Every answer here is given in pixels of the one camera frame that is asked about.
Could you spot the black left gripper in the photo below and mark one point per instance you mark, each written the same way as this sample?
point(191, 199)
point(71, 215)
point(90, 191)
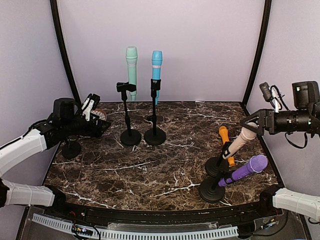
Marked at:
point(97, 132)

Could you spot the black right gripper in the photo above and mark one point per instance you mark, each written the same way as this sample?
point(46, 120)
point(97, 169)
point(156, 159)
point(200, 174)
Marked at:
point(262, 116)

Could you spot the beige microphone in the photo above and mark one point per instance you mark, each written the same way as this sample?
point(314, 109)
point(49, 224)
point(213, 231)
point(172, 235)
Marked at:
point(245, 136)

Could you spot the orange microphone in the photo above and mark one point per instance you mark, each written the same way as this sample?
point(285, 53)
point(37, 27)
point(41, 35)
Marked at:
point(224, 134)

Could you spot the black stand of orange microphone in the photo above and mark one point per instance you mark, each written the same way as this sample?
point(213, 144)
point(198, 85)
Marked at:
point(71, 148)

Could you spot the black stand of beige microphone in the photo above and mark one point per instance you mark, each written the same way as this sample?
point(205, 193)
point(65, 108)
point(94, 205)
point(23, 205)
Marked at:
point(216, 164)

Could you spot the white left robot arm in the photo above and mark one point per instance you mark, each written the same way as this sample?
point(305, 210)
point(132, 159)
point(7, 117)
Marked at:
point(68, 119)

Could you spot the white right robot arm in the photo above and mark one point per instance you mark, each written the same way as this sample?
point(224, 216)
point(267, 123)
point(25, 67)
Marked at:
point(280, 119)

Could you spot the black stand of mint microphone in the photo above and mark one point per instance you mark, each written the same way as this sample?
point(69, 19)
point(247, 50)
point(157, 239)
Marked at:
point(129, 137)

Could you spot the purple microphone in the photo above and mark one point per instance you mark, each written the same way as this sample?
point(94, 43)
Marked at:
point(255, 165)

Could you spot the black stand of blue microphone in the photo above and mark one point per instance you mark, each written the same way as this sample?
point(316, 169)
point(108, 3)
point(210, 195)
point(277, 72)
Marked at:
point(154, 136)

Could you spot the mint green microphone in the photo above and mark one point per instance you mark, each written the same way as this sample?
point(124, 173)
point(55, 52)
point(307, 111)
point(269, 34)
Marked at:
point(131, 56)

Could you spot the black stand of purple microphone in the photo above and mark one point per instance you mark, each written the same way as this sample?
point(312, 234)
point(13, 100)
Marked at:
point(213, 188)

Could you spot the blue microphone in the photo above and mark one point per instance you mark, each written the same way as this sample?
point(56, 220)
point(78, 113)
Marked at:
point(156, 60)

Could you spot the flower pattern ceramic plate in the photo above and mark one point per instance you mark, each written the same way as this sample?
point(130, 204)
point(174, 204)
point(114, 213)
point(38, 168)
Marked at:
point(100, 113)

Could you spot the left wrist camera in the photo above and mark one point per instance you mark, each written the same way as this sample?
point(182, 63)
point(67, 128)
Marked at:
point(89, 104)

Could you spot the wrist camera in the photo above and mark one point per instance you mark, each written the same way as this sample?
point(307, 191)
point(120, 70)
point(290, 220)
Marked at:
point(89, 104)
point(273, 95)

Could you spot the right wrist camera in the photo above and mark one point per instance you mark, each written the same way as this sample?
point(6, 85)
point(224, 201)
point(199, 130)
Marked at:
point(273, 95)

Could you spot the black front rail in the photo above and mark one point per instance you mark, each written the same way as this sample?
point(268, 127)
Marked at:
point(239, 214)

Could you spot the right black frame post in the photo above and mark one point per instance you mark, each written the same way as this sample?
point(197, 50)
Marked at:
point(258, 52)

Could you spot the black frame post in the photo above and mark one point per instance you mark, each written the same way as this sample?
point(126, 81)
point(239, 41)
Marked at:
point(63, 50)
point(258, 52)

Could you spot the white slotted cable duct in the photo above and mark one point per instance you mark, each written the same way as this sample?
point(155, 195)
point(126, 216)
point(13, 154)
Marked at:
point(119, 231)

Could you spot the left black frame post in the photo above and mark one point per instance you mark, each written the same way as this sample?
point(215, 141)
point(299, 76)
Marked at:
point(63, 50)

